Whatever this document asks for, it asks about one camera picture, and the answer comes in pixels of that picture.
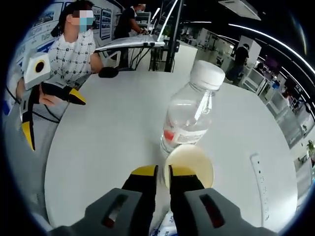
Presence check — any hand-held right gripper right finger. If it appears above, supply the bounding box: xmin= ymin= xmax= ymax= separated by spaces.
xmin=168 ymin=164 xmax=247 ymax=236

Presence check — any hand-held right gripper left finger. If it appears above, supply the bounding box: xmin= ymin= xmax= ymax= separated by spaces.
xmin=84 ymin=164 xmax=159 ymax=236

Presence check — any floral paper cup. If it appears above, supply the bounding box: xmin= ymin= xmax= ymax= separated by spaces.
xmin=157 ymin=145 xmax=216 ymax=190

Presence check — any clear bag with blue pad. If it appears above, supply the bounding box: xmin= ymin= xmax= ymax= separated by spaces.
xmin=148 ymin=211 xmax=177 ymax=236

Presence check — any clear plastic water bottle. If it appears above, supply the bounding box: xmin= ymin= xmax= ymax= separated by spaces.
xmin=159 ymin=59 xmax=226 ymax=159

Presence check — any person's left hand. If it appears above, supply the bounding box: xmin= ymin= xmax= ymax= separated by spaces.
xmin=15 ymin=80 xmax=69 ymax=109

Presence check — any seated person in mask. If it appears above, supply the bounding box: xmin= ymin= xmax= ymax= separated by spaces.
xmin=13 ymin=0 xmax=124 ymax=64

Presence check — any black office chair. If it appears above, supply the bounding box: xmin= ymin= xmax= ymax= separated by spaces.
xmin=98 ymin=66 xmax=120 ymax=79

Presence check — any white table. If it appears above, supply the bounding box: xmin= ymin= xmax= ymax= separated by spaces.
xmin=44 ymin=70 xmax=300 ymax=229

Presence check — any white standing desk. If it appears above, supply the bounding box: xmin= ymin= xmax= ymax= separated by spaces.
xmin=94 ymin=36 xmax=166 ymax=72

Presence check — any white cabinet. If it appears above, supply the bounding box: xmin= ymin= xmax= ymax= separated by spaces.
xmin=172 ymin=40 xmax=199 ymax=73

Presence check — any white square pillar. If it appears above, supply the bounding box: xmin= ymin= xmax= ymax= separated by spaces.
xmin=239 ymin=35 xmax=262 ymax=66

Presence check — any long ceiling light strip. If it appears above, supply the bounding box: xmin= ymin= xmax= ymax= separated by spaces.
xmin=227 ymin=22 xmax=310 ymax=63

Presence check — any ceiling air conditioner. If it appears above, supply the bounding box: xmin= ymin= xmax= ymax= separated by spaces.
xmin=217 ymin=0 xmax=262 ymax=21

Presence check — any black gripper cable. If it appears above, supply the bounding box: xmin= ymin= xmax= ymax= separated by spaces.
xmin=4 ymin=88 xmax=61 ymax=122

